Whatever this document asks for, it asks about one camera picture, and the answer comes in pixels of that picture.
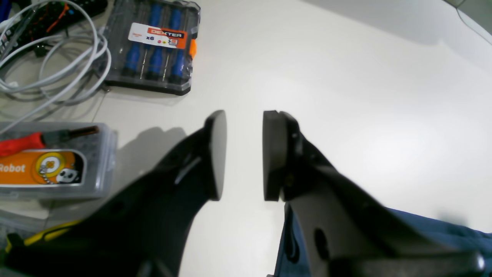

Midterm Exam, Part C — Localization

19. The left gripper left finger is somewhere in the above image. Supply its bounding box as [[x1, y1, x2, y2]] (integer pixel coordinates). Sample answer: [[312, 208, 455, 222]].
[[6, 110, 227, 277]]

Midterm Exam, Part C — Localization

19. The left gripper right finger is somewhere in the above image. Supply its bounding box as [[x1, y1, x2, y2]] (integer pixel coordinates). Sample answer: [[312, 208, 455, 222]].
[[263, 110, 485, 277]]

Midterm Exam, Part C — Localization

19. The dark blue T-shirt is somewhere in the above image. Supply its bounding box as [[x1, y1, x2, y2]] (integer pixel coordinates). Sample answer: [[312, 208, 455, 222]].
[[274, 206, 492, 277]]

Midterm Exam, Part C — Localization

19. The clear robot parts box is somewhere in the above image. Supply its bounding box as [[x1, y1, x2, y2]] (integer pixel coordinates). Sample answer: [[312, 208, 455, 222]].
[[0, 122, 117, 200]]

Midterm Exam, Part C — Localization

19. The blue screwdriver set case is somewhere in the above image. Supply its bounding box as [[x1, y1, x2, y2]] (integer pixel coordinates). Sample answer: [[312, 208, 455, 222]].
[[104, 0, 201, 96]]

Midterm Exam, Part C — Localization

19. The red handled tool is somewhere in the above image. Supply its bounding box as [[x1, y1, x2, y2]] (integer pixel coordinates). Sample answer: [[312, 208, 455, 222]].
[[0, 125, 100, 157]]

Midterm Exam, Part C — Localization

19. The white coiled cable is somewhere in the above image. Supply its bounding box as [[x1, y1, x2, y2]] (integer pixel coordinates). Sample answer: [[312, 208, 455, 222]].
[[0, 0, 112, 133]]

